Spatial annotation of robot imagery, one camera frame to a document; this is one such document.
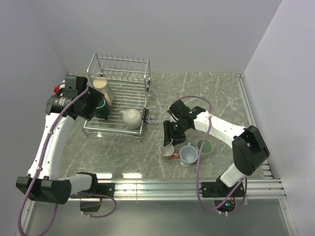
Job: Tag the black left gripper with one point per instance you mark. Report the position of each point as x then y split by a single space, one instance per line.
95 97

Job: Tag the beige dragon pattern mug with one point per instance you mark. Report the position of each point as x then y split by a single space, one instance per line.
103 86

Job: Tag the pink white mug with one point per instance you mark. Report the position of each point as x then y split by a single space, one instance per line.
168 152

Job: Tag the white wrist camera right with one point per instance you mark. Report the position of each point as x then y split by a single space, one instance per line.
178 110

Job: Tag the silver wire dish rack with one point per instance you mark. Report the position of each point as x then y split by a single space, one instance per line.
130 80

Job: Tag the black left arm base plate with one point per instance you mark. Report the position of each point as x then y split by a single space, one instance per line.
106 189

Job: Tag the beige speckled round mug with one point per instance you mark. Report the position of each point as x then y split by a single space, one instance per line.
131 118

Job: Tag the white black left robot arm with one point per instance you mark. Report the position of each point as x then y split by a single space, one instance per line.
43 182

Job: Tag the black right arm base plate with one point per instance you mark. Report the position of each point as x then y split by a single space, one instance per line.
220 190

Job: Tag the dark green mug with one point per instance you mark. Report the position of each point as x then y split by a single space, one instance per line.
102 111

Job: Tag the light blue mug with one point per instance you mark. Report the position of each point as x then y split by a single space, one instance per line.
188 155

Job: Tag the light green mug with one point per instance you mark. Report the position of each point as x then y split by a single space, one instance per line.
207 148

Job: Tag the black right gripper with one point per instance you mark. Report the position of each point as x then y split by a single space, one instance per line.
178 138

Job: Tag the aluminium mounting rail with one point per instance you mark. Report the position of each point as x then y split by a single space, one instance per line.
185 189

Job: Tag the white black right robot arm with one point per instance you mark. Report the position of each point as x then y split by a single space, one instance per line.
248 146

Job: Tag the aluminium side rail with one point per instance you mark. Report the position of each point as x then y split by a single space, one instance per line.
265 165

